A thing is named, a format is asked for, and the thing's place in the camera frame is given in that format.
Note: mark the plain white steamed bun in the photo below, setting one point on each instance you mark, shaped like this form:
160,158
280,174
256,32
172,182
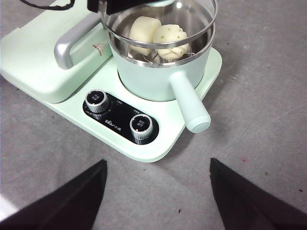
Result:
144,28

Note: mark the steel steamer rack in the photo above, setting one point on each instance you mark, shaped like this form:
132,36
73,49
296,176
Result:
149,58

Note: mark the green hinged griddle cover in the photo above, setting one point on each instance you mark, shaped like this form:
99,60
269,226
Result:
36,60

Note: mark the green breakfast machine base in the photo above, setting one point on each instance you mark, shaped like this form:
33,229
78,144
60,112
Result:
168,136

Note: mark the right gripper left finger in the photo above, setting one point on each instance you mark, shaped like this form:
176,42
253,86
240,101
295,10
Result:
60,206

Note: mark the scallion flower roll bun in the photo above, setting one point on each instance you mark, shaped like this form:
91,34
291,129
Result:
168,33

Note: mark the red warning sticker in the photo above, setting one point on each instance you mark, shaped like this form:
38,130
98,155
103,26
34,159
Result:
99,49

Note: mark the glass pot lid green knob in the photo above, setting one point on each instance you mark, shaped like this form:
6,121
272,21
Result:
159,2

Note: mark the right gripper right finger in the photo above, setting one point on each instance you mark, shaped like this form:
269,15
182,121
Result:
251,208

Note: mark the silver control knob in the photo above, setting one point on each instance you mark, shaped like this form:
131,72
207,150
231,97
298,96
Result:
96,100
141,126

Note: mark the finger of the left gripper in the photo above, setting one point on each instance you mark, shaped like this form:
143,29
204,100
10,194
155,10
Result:
127,6

